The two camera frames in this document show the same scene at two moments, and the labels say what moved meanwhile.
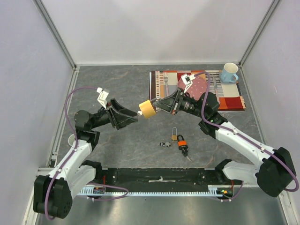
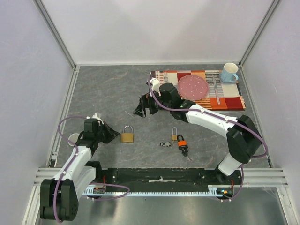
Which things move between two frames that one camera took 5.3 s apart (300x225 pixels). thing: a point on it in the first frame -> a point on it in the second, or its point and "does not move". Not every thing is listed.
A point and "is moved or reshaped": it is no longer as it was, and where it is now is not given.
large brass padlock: (147, 108) is moved or reshaped
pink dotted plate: (198, 86) does not move
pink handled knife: (215, 84) does not move
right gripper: (176, 101) -> (145, 104)
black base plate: (149, 179) does not move
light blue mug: (228, 75) does not move
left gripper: (119, 121) -> (110, 136)
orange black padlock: (183, 144) does not move
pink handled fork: (166, 79) does not move
